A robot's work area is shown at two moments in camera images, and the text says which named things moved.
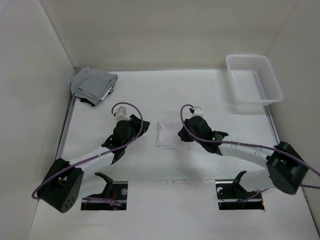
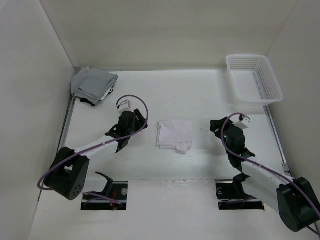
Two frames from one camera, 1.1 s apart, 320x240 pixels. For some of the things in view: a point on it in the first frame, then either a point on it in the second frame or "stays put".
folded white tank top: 109,90 stays put
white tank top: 168,137 stays put
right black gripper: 183,132 to 215,125
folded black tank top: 93,104 stays put
